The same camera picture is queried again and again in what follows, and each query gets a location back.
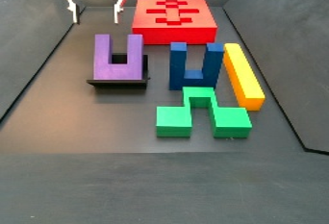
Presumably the blue U-shaped block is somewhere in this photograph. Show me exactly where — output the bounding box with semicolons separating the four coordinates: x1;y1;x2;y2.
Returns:
168;41;226;91

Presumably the red slotted board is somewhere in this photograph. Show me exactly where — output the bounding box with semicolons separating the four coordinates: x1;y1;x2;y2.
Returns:
132;0;218;45

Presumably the yellow long block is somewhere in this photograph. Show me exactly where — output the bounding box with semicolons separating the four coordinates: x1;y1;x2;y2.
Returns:
223;43;265;112

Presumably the purple U-shaped block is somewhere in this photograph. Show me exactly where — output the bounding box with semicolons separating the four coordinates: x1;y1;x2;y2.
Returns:
93;34;144;81

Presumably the green stepped block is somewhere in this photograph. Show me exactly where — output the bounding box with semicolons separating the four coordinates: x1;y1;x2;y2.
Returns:
155;87;251;138

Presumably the black angled fixture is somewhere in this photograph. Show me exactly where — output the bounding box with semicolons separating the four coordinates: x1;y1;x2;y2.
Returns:
85;54;148;88

